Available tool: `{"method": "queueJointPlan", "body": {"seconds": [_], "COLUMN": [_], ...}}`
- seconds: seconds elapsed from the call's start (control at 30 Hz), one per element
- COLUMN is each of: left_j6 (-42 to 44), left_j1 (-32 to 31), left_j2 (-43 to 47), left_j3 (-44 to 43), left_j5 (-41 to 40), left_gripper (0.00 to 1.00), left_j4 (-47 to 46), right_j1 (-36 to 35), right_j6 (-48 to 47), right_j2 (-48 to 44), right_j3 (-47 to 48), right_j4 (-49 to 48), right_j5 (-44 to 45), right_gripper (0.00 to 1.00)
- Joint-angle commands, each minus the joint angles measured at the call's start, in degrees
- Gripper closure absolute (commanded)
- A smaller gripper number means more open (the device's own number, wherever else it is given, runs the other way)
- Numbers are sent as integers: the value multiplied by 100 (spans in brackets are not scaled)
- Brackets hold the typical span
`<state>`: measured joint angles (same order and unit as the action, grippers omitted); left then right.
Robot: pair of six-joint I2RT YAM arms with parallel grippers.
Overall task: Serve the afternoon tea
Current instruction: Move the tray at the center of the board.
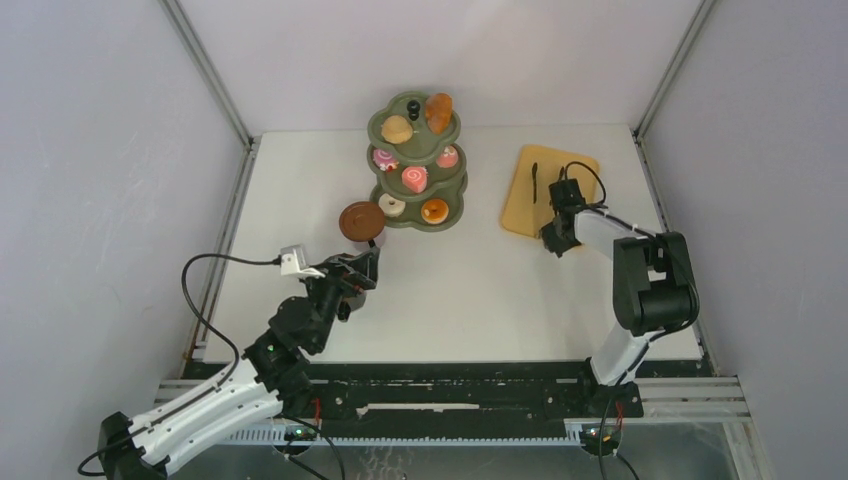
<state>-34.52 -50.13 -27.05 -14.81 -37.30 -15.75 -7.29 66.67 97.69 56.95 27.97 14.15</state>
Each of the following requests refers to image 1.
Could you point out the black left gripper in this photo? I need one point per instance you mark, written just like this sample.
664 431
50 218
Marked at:
362 270

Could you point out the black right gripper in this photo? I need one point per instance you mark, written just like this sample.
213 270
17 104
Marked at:
553 243

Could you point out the black metal food tongs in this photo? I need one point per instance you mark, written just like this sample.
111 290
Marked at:
549 183

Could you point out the yellow serving tray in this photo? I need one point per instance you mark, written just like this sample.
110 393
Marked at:
520 215

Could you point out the white glazed donut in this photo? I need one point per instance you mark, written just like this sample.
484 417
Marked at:
391 206

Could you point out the orange glazed donut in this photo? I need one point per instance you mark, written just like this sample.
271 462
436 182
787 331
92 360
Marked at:
434 211

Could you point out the pink swirl cake slice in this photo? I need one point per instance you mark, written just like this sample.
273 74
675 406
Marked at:
415 179

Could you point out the purple swirl cake slice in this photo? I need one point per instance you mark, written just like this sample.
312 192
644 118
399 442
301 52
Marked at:
384 160

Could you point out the pink strawberry cake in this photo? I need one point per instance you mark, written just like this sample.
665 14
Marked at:
448 158

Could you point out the green three-tier dessert stand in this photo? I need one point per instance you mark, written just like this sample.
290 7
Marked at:
422 149

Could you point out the beige round cookie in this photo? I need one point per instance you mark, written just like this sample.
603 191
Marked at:
396 129

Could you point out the brown croissant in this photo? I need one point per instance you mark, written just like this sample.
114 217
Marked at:
438 112

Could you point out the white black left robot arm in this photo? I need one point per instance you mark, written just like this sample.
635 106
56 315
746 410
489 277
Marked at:
257 384

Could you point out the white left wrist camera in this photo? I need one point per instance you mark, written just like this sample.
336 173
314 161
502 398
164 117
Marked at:
292 262

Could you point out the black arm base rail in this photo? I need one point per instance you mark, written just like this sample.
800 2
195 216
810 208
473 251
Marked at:
458 401

